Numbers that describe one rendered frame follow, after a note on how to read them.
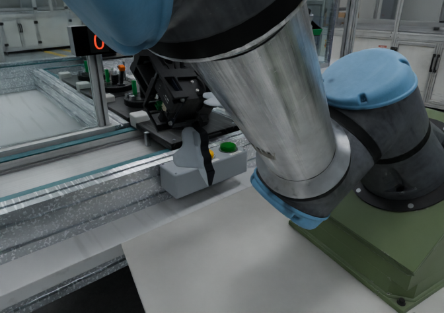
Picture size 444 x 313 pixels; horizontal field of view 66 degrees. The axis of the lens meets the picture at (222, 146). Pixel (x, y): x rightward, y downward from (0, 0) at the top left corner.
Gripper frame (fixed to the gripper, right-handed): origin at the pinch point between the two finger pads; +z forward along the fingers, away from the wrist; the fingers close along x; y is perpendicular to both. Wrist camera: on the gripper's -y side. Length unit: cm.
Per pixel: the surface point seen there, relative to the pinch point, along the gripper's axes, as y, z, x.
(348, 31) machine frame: -189, -89, -40
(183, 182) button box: -8.4, -10.6, -26.9
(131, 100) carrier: -20, -54, -48
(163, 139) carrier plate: -13.7, -26.6, -33.3
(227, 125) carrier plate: -33, -25, -30
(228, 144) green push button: -23.6, -15.9, -24.4
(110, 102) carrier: -17, -61, -56
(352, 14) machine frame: -189, -94, -31
